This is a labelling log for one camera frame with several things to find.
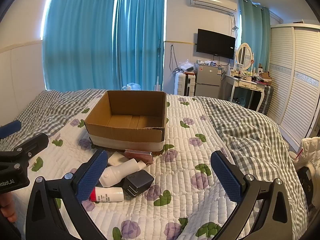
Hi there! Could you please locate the white bottle red cap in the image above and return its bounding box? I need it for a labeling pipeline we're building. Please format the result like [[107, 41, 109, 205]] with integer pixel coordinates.
[[89, 187, 124, 203]]

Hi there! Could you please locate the white plastic bottle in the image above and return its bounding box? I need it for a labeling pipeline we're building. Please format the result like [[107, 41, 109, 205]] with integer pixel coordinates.
[[99, 159, 146, 187]]

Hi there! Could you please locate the white power adapter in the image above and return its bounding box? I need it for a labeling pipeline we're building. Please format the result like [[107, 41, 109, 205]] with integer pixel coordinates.
[[107, 152, 129, 166]]

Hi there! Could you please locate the black charger block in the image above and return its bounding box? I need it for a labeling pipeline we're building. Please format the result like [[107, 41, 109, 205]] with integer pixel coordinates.
[[122, 170, 154, 197]]

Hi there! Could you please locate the maroon card box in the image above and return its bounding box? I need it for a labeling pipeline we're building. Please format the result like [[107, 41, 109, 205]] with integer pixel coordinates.
[[124, 149, 153, 165]]

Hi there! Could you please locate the person left hand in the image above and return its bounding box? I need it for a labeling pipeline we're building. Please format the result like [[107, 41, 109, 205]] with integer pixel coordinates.
[[0, 192, 17, 223]]

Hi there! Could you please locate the white padded jacket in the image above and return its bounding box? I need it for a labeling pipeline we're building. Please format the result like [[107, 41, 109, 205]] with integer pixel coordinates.
[[289, 137, 320, 172]]

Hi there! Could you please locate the floral white quilt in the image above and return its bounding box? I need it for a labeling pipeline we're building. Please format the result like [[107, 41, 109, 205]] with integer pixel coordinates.
[[11, 89, 245, 239]]

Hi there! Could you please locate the grey checked blanket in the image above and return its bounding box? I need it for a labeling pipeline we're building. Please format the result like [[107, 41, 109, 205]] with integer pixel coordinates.
[[0, 88, 309, 240]]

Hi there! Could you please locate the blue curtain left panel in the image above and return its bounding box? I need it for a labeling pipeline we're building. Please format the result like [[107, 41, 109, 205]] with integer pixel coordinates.
[[42, 0, 119, 92]]

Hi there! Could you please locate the blue curtain panel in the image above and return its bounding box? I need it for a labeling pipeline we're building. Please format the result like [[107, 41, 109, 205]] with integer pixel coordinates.
[[113, 0, 165, 90], [42, 0, 119, 92]]

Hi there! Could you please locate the open cardboard box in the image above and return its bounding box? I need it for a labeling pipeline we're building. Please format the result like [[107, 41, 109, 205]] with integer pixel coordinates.
[[85, 90, 167, 152]]

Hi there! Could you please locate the white louvred wardrobe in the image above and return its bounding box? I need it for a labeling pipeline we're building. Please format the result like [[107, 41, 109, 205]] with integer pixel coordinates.
[[267, 23, 319, 151]]

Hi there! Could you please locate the clear plastic bag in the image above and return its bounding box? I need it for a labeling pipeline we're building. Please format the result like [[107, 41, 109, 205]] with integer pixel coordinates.
[[122, 83, 141, 90]]

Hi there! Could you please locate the white dressing table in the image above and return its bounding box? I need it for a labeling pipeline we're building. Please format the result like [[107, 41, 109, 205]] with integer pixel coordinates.
[[221, 75, 266, 111]]

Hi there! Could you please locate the silver mini fridge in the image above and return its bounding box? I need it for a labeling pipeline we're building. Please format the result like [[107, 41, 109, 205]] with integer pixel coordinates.
[[195, 64, 222, 98]]

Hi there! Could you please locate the blue curtain middle panel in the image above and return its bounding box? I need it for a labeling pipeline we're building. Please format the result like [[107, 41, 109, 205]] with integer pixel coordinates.
[[113, 0, 165, 90]]

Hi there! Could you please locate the white suitcase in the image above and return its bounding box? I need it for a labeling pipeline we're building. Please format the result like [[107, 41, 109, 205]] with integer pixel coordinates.
[[174, 72, 196, 96]]

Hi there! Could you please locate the oval vanity mirror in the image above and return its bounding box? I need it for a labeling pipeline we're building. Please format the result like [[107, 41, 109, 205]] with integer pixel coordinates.
[[235, 43, 253, 70]]

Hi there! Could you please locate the teal curtain right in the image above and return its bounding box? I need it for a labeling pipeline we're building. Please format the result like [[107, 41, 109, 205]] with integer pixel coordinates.
[[239, 0, 271, 72]]

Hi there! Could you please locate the white air conditioner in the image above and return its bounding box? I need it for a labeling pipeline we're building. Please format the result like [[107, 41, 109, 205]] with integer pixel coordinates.
[[190, 0, 238, 14]]

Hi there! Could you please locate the black wall television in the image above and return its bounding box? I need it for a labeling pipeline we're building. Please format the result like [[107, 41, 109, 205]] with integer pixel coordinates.
[[196, 29, 236, 60]]

